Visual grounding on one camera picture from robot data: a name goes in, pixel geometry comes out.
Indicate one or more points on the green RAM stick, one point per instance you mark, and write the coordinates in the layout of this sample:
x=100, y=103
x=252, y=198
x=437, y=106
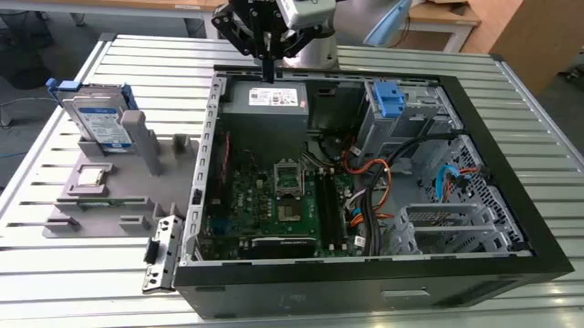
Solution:
x=109, y=203

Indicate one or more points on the blue expansion slot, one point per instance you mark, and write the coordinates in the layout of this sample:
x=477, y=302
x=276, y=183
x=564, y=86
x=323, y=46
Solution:
x=219, y=227

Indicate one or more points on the grey metal drive cage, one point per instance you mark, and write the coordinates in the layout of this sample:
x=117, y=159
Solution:
x=410, y=133

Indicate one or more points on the black waste bin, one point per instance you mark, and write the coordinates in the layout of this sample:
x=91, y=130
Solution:
x=26, y=71

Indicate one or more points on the CPU socket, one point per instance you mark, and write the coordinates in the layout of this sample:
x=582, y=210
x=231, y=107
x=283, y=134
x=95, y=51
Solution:
x=290, y=211

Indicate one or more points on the wooden desk white frame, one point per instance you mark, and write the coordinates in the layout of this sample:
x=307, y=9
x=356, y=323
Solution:
x=445, y=15

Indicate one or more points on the metal slot bracket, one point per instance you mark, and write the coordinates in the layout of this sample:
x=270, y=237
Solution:
x=169, y=239

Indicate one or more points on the black RAM slot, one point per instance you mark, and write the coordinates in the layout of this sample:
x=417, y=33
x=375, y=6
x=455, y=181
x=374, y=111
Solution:
x=324, y=212
x=336, y=212

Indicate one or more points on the grey power supply unit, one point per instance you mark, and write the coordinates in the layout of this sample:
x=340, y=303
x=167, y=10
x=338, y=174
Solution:
x=291, y=108

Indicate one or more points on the grey parts rack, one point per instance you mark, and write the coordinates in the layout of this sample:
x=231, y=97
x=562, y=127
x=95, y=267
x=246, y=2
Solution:
x=132, y=191

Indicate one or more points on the blue plastic drive latch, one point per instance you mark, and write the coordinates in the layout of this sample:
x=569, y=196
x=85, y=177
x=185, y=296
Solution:
x=387, y=99

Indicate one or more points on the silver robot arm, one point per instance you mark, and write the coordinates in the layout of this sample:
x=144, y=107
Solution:
x=319, y=54

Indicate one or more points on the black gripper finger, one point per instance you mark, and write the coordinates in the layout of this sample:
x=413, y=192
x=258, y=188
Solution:
x=234, y=27
x=310, y=37

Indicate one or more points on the silver CPU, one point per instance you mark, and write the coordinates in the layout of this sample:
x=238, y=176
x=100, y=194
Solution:
x=91, y=177

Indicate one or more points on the long wooden desk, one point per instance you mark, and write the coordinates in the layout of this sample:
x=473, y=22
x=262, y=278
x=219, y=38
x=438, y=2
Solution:
x=113, y=3

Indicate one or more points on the green motherboard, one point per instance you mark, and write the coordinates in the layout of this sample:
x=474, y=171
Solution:
x=246, y=205

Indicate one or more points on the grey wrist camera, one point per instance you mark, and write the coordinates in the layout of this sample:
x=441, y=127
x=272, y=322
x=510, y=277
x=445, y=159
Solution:
x=304, y=15

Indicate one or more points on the hard disk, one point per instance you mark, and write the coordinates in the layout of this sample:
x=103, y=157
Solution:
x=101, y=123

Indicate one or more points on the metal disk bay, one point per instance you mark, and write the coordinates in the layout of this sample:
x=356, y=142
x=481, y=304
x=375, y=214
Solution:
x=455, y=229

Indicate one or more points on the black PC case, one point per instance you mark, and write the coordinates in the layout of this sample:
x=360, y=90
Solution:
x=319, y=294

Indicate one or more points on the black graphics card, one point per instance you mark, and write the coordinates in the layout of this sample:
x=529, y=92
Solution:
x=282, y=247

